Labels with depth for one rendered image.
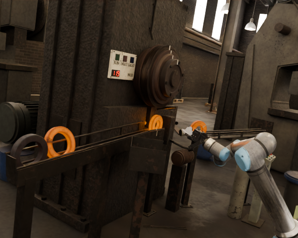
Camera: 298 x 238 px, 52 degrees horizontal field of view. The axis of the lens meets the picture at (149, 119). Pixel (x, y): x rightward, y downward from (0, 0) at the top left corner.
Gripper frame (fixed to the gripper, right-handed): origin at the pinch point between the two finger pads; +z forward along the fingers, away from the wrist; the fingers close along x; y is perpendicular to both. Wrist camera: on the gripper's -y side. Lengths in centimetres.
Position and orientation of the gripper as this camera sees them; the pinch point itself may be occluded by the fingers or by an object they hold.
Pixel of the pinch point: (182, 131)
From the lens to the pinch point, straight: 226.4
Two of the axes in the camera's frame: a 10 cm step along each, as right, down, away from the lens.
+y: 4.0, -8.6, -3.1
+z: -7.4, -5.0, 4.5
